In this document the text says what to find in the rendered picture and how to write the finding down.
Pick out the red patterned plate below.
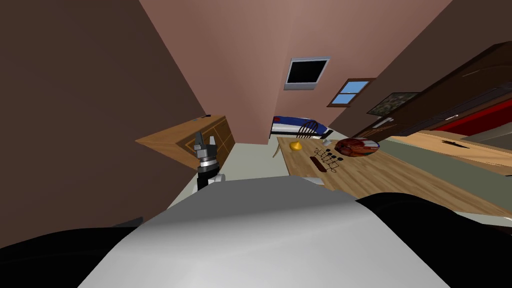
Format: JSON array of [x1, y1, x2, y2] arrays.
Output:
[[334, 137, 381, 158]]

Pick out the brown-framed window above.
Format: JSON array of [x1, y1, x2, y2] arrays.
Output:
[[326, 77, 377, 109]]

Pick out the black wire rack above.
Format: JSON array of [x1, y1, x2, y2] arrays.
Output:
[[309, 147, 345, 174]]

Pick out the dark-framed wall picture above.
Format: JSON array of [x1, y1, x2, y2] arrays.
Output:
[[366, 91, 419, 117]]

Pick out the blue and white bed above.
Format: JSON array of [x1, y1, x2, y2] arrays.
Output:
[[270, 115, 334, 139]]

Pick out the black white-framed screen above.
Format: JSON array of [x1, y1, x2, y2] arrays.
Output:
[[284, 56, 332, 91]]

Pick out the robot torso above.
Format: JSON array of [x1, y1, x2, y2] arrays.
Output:
[[77, 175, 455, 288]]

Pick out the light wooden sideboard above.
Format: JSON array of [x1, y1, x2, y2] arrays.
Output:
[[135, 114, 237, 171]]

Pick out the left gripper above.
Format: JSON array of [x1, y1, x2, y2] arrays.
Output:
[[193, 131, 219, 162]]

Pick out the dark wooden chair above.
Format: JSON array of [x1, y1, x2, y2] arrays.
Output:
[[272, 119, 320, 159]]

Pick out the dark brown cabinet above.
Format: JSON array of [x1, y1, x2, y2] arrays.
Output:
[[353, 41, 512, 139]]

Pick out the light wooden table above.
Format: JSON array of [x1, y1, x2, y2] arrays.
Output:
[[275, 135, 512, 219]]

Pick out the light wooden counter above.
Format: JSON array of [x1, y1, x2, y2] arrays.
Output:
[[389, 130, 512, 177]]

